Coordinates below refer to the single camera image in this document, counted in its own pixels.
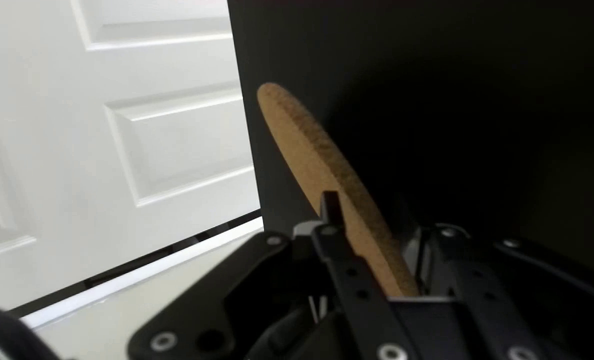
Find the black table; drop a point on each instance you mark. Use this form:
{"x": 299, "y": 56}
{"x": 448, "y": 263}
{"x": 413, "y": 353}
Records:
{"x": 470, "y": 113}

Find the white panel door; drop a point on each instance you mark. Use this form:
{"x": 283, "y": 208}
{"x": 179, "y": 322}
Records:
{"x": 120, "y": 131}

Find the round cork trivet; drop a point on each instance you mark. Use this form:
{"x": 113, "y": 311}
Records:
{"x": 319, "y": 166}

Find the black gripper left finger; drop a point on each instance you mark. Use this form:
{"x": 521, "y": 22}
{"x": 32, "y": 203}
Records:
{"x": 371, "y": 319}

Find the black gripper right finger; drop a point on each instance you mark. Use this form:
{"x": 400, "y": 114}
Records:
{"x": 462, "y": 272}

